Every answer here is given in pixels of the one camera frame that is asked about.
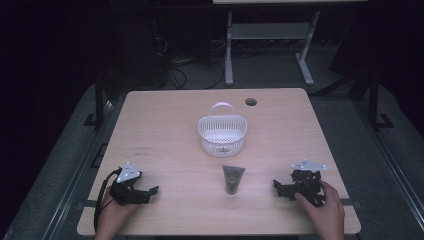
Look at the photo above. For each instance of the black metal stand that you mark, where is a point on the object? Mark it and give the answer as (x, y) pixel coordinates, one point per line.
(99, 103)
(373, 100)

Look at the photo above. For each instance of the dark grey tube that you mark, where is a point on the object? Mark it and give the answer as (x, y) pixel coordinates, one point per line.
(232, 178)

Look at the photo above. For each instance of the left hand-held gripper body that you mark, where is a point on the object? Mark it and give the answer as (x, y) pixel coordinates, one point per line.
(124, 190)

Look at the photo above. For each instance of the person's right hand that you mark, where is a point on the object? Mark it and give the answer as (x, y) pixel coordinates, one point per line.
(328, 213)

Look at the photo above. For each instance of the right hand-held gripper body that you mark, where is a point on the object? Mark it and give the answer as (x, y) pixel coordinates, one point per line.
(308, 185)

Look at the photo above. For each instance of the white metal stand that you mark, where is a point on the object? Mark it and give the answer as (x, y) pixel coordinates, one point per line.
(266, 31)

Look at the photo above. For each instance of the person's left hand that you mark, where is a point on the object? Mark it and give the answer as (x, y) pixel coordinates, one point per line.
(116, 216)

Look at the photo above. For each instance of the white plastic basket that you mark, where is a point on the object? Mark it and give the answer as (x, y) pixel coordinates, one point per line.
(222, 133)

